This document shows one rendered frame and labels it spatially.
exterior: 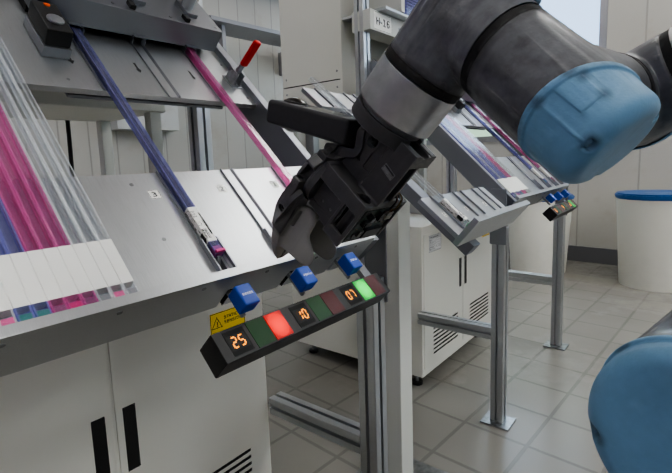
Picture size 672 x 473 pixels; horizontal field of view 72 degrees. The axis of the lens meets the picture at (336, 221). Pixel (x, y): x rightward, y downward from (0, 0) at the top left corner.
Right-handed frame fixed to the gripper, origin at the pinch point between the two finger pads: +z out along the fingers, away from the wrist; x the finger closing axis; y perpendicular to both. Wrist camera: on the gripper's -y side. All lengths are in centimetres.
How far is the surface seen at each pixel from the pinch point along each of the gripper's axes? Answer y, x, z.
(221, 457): 8, 17, 65
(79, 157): -243, 111, 208
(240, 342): 5.2, -3.6, 10.8
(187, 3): -60, 21, 1
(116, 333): -1.9, -14.6, 13.2
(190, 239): -9.8, -2.6, 9.6
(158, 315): -1.9, -10.2, 12.0
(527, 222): -16, 297, 69
